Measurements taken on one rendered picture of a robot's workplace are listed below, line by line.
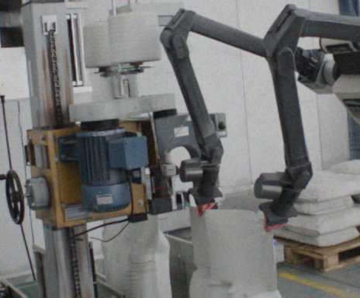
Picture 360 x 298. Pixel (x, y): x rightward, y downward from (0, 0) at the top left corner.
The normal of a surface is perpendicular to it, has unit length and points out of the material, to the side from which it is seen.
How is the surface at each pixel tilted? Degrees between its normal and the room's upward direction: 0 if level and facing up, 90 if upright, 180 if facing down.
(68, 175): 90
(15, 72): 90
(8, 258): 90
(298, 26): 119
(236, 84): 90
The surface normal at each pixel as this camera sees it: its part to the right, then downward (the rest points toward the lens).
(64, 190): 0.52, 0.00
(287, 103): 0.19, 0.52
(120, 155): -0.56, 0.09
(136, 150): 0.83, -0.04
